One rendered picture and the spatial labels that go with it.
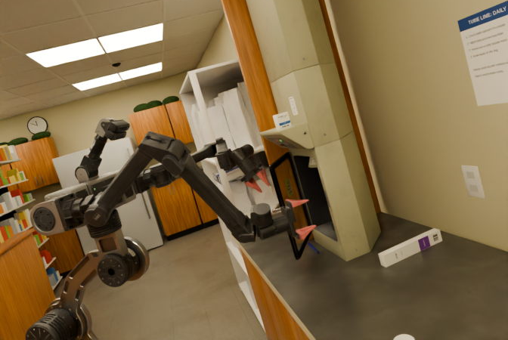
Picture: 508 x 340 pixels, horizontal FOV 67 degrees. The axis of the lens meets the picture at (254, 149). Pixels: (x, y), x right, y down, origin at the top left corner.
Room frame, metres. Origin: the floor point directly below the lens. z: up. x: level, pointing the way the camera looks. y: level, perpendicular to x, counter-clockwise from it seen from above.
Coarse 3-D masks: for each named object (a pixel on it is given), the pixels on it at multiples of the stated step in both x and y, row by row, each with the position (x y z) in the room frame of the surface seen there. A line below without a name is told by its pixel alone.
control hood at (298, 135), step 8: (272, 128) 1.76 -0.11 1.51; (288, 128) 1.46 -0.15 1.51; (296, 128) 1.46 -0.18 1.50; (304, 128) 1.47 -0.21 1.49; (264, 136) 1.72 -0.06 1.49; (272, 136) 1.60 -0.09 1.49; (280, 136) 1.50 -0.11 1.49; (288, 136) 1.45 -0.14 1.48; (296, 136) 1.46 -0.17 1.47; (304, 136) 1.47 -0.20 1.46; (296, 144) 1.50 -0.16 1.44; (304, 144) 1.46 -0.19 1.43; (312, 144) 1.47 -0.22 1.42
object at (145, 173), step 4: (144, 172) 1.84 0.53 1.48; (148, 172) 1.82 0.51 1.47; (140, 176) 1.82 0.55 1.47; (144, 176) 1.82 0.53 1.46; (148, 176) 1.81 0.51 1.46; (136, 180) 1.82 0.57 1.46; (140, 180) 1.82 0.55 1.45; (144, 180) 1.82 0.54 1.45; (148, 180) 1.82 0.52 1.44; (152, 180) 1.82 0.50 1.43; (136, 184) 1.82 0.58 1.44; (140, 184) 1.83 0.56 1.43; (144, 184) 1.82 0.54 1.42; (148, 184) 1.84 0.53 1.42; (140, 188) 1.82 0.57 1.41; (144, 188) 1.86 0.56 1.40; (148, 188) 1.89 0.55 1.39; (140, 192) 1.82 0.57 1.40
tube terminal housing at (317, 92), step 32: (320, 64) 1.50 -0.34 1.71; (288, 96) 1.59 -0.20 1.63; (320, 96) 1.49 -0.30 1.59; (320, 128) 1.48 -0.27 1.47; (352, 128) 1.66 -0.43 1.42; (320, 160) 1.47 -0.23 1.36; (352, 160) 1.56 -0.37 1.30; (352, 192) 1.49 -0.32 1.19; (352, 224) 1.49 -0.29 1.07; (352, 256) 1.48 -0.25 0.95
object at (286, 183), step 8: (288, 160) 1.73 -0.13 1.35; (280, 168) 1.60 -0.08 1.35; (288, 168) 1.70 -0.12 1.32; (272, 176) 1.49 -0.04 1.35; (280, 176) 1.57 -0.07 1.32; (288, 176) 1.67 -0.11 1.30; (280, 184) 1.54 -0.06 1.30; (288, 184) 1.64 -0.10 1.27; (288, 192) 1.61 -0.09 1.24; (296, 192) 1.72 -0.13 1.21; (296, 208) 1.66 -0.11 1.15; (296, 216) 1.62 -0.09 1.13; (304, 216) 1.73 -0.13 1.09; (296, 224) 1.59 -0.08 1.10; (304, 224) 1.69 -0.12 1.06; (296, 240) 1.54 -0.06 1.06
